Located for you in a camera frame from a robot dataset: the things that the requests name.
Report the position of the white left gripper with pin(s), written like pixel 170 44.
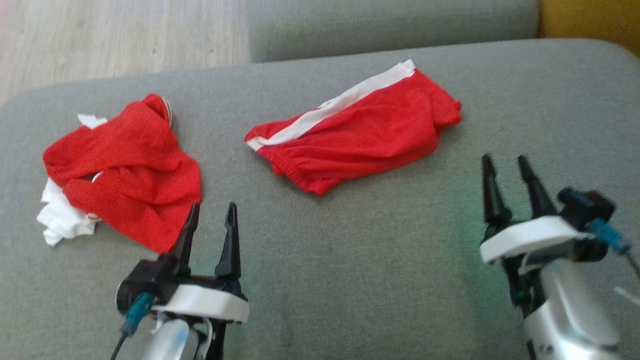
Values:
pixel 210 302

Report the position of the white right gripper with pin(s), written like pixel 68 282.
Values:
pixel 530 235

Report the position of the red shirt with white trim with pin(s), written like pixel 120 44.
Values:
pixel 130 165

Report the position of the red shorts with white stripe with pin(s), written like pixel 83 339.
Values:
pixel 360 135

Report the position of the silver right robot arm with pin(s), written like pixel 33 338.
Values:
pixel 570 310

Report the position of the yellow and grey sofa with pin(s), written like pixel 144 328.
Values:
pixel 350 260

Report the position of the yellow sofa backrest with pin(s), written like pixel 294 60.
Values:
pixel 595 20

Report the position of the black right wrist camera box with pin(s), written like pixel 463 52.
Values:
pixel 587 207

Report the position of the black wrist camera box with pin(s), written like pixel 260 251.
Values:
pixel 142 280
pixel 587 207

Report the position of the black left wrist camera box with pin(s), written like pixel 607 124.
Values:
pixel 142 280

